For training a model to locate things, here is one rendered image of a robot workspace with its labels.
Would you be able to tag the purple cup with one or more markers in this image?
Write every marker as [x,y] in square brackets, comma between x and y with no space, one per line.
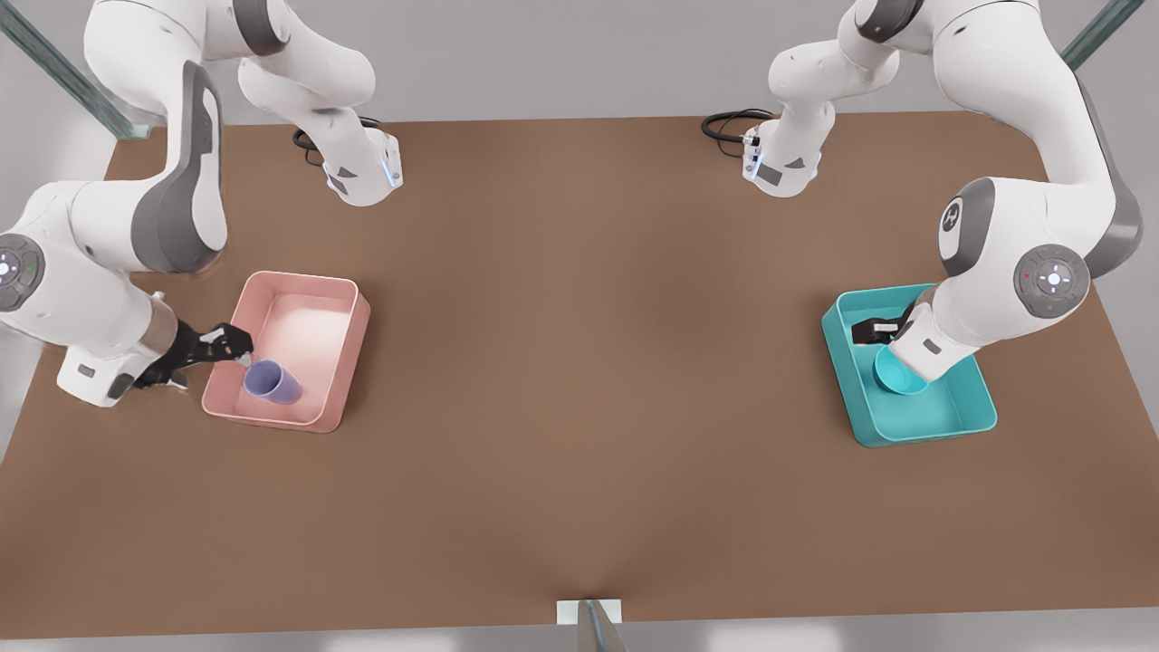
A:
[272,382]

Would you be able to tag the teal bowl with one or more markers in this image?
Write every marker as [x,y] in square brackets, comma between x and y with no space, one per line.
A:
[896,376]

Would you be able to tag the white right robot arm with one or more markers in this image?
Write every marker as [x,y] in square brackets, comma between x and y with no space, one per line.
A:
[100,226]

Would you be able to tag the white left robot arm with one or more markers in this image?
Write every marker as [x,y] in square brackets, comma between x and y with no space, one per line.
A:
[1023,235]

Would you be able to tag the pink rectangular box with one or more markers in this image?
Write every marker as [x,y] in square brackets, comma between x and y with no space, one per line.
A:
[299,349]

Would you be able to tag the teal rectangular box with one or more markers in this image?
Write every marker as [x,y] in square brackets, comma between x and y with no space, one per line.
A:
[942,407]

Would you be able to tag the silver frame post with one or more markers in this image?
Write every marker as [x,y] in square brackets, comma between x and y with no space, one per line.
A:
[593,625]
[1100,32]
[63,68]

